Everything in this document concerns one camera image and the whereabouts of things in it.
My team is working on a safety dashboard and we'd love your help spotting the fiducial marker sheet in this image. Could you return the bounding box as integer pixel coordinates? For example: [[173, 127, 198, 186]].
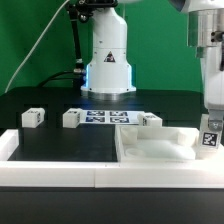
[[80, 110, 139, 124]]

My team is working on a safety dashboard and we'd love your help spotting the white cable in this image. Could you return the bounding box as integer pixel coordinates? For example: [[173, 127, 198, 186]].
[[3, 0, 72, 94]]

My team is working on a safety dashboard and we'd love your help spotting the white U-shaped fence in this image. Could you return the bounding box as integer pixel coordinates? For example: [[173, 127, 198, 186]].
[[0, 130, 224, 189]]

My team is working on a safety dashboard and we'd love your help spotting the black camera pole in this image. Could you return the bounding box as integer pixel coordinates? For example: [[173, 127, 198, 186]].
[[66, 2, 86, 75]]

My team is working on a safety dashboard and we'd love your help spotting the black cable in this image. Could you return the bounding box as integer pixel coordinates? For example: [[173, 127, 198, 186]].
[[37, 69, 84, 89]]

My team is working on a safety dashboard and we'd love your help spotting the white square tabletop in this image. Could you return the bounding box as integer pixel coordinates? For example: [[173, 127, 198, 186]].
[[115, 125, 198, 168]]

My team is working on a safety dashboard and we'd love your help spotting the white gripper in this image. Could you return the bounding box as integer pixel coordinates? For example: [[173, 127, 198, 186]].
[[200, 46, 224, 131]]

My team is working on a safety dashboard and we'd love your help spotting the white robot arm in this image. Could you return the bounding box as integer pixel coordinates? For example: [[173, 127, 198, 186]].
[[77, 0, 224, 131]]

